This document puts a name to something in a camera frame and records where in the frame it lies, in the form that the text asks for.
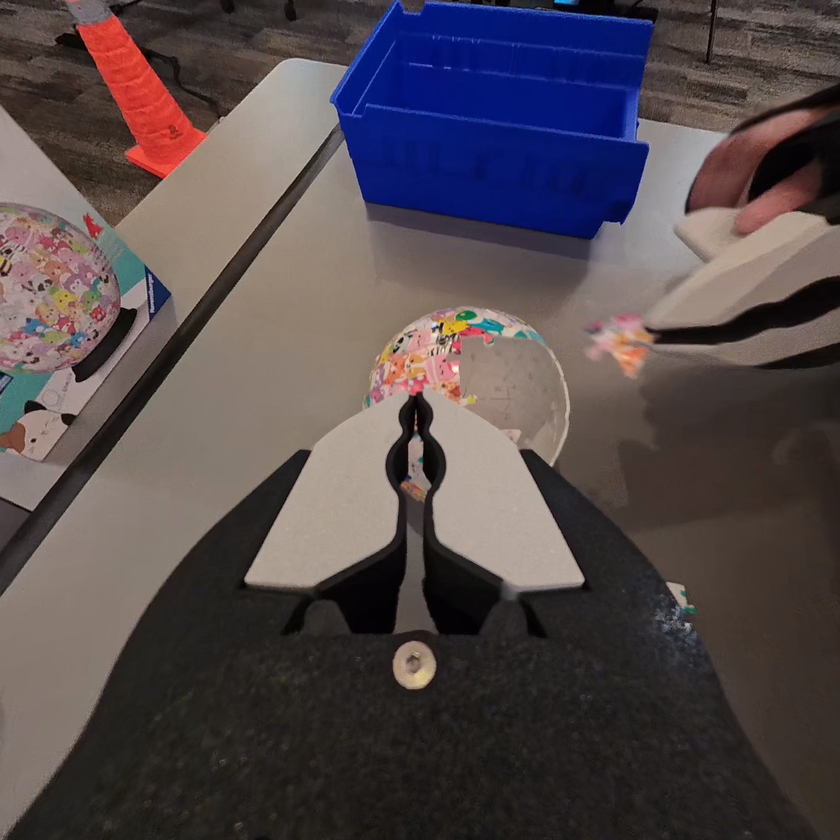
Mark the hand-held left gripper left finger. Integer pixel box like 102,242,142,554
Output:
244,392,421,634

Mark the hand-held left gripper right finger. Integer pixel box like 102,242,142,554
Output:
417,390,586,634

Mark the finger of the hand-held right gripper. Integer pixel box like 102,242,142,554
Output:
653,308,840,370
645,225,840,343

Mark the colourful puzzle ball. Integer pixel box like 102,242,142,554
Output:
363,307,571,504

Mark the pink puzzle piece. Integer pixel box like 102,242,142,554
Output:
586,313,658,380

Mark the printed puzzle box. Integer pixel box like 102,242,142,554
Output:
0,202,173,464

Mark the person's right hand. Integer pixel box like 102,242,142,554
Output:
686,108,840,237

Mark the blue plastic bin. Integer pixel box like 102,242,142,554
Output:
330,0,655,241

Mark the orange traffic cone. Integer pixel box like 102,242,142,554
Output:
66,0,208,180

